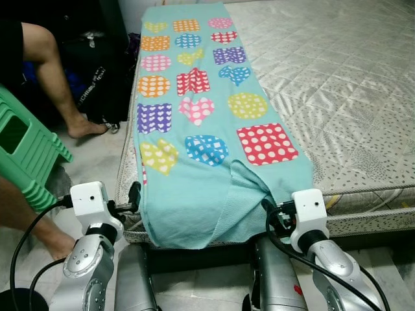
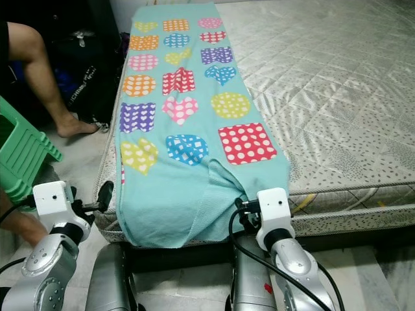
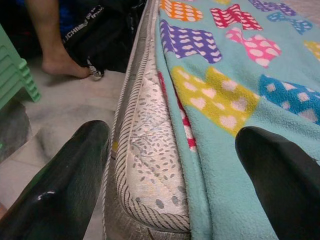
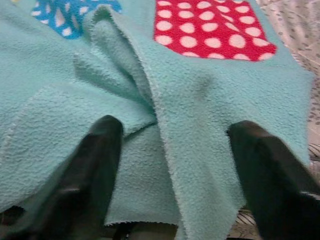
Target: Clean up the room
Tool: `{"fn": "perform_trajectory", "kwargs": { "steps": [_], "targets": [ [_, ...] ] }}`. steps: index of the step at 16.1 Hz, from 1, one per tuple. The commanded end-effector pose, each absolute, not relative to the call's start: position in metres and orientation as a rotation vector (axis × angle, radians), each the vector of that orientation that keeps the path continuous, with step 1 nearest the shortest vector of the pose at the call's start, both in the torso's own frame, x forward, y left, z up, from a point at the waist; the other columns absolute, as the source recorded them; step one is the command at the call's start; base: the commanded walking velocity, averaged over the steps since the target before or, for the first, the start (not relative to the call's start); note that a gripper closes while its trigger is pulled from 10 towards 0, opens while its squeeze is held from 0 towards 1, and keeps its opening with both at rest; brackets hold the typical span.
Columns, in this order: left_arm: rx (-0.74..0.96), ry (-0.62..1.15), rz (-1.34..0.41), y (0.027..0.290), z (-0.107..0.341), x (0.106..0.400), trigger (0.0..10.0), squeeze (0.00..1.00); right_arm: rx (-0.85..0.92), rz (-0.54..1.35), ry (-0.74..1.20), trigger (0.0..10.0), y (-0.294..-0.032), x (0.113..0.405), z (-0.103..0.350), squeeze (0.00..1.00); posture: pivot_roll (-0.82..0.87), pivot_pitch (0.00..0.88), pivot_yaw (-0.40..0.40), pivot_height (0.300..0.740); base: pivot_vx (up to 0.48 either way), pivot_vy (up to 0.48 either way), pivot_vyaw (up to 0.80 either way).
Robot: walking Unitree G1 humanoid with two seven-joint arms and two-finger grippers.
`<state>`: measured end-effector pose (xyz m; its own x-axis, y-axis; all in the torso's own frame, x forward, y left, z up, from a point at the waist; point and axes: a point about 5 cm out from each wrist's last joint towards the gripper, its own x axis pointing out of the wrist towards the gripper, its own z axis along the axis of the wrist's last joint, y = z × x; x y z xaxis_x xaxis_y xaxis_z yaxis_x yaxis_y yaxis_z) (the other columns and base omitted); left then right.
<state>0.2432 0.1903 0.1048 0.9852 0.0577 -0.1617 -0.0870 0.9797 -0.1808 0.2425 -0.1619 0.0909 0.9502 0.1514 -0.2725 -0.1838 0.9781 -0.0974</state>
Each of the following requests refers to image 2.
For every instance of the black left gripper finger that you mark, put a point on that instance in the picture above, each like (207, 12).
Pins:
(105, 195)

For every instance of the teal mat with coloured shapes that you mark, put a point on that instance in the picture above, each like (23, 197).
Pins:
(162, 207)

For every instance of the person's bare leg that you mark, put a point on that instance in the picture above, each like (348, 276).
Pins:
(29, 227)
(42, 78)

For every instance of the silver right robot leg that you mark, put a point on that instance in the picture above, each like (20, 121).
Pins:
(249, 285)

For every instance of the silver robot leg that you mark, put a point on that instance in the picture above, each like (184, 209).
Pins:
(249, 285)
(110, 285)

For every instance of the silver left robot leg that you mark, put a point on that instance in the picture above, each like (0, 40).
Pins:
(110, 285)

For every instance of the green plastic stool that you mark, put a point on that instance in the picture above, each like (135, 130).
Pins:
(23, 155)

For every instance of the black and blue bag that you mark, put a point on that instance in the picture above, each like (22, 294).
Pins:
(87, 71)

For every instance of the white quilted mattress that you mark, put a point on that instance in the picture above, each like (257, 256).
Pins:
(331, 84)

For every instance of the dark cabinet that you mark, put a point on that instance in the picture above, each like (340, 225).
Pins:
(91, 16)

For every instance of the person's black shorts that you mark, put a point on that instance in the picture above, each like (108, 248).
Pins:
(4, 42)

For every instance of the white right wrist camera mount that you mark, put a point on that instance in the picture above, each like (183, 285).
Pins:
(273, 207)

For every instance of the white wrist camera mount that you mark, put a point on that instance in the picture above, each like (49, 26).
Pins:
(273, 207)
(53, 199)

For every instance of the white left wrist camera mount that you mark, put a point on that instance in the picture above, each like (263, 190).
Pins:
(53, 199)

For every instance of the dark bed frame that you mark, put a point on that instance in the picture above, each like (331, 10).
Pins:
(350, 243)

